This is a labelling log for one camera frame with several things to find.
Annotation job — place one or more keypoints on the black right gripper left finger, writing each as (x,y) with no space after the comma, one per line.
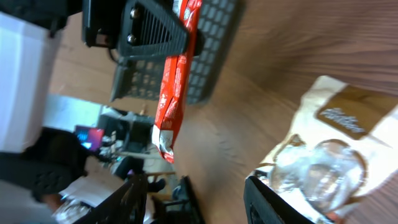
(151,28)

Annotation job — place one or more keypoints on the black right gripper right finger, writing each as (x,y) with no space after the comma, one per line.
(264,206)

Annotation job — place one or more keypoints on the red coffee stick sachet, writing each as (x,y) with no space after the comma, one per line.
(173,89)

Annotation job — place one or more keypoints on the beige nut pouch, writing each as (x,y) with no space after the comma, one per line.
(341,146)

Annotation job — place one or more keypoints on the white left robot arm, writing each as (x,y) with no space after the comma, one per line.
(31,33)

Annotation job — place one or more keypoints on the grey plastic mesh basket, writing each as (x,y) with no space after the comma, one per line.
(218,23)

